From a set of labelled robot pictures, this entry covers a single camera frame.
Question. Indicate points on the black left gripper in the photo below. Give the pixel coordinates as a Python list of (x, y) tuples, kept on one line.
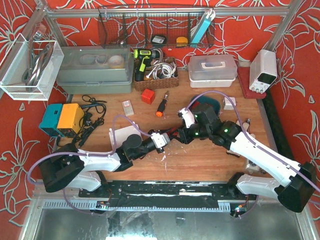
[(161, 148)]

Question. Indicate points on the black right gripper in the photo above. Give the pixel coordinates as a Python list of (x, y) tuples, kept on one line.
[(185, 134)]

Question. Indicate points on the large red spring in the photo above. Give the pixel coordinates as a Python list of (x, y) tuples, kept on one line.
[(173, 130)]

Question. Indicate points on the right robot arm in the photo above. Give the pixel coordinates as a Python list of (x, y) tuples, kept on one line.
[(290, 182)]

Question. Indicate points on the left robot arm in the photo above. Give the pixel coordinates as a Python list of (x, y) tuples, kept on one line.
[(73, 167)]

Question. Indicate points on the orange black screwdriver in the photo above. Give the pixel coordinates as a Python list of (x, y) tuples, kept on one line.
[(162, 105)]

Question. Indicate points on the teal plastic tray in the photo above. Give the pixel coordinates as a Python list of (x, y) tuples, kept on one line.
[(215, 104)]

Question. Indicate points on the white cube power adapter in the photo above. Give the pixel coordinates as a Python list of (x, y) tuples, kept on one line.
[(229, 103)]

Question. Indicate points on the red cube block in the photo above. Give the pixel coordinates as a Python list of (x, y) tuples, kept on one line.
[(148, 96)]

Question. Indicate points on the wicker basket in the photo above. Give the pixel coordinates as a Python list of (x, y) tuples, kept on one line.
[(154, 84)]

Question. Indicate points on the white work glove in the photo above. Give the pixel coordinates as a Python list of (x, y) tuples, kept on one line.
[(246, 125)]

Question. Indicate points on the white translucent storage box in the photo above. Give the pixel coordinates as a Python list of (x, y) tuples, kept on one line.
[(212, 71)]

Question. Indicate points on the yellow tape measure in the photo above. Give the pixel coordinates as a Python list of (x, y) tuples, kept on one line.
[(181, 42)]

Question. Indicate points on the yellow teal device box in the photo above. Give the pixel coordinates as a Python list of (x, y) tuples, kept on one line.
[(62, 120)]

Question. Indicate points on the black tape measure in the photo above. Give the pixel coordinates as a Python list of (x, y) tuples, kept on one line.
[(158, 41)]

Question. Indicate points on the white bench power supply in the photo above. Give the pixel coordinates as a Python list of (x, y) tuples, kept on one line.
[(262, 71)]

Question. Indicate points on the grey plastic storage box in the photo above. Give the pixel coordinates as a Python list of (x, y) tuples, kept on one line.
[(96, 70)]

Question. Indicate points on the teal white book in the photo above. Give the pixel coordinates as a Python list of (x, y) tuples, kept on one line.
[(199, 30)]

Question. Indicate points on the clear acrylic bin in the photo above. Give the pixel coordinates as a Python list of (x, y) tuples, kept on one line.
[(29, 70)]

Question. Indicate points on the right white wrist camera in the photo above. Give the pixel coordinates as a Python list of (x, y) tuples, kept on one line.
[(187, 117)]

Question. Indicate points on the white peg base plate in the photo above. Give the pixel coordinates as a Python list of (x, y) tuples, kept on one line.
[(121, 135)]

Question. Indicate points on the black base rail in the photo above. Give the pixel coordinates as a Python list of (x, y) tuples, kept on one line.
[(167, 194)]

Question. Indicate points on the green black cordless drill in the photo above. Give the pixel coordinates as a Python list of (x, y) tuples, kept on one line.
[(144, 57)]

